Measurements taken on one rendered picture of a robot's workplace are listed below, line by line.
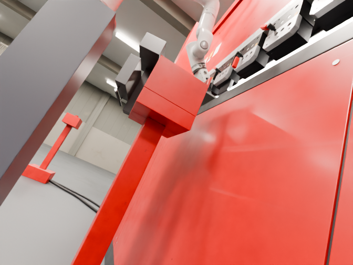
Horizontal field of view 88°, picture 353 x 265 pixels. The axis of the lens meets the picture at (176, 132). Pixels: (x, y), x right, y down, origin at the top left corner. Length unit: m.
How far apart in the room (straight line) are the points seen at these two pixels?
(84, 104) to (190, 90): 9.65
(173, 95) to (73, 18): 0.47
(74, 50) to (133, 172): 0.46
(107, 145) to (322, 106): 9.65
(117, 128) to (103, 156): 1.55
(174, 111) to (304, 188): 0.33
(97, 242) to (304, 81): 0.57
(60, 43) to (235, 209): 0.70
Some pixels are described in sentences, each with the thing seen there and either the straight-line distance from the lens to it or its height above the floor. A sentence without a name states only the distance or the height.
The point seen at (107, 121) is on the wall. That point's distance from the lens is 9.95.
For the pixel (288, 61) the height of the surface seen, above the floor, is 0.86.
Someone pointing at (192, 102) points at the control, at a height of 0.74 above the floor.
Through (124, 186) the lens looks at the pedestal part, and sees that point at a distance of 0.52.
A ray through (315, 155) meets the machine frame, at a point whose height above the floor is 0.62.
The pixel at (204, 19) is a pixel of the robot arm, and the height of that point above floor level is 1.43.
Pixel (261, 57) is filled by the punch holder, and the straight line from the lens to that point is 1.02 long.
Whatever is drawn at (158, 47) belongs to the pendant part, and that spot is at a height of 1.84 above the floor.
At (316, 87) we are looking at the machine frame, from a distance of 0.40.
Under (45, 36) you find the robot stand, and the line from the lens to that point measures 0.78.
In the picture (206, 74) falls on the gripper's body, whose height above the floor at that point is 1.11.
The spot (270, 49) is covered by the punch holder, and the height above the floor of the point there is 1.18.
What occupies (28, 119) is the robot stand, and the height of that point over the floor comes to 0.52.
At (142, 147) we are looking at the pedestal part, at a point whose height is 0.57.
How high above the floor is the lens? 0.51
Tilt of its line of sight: 16 degrees up
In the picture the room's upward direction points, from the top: 24 degrees clockwise
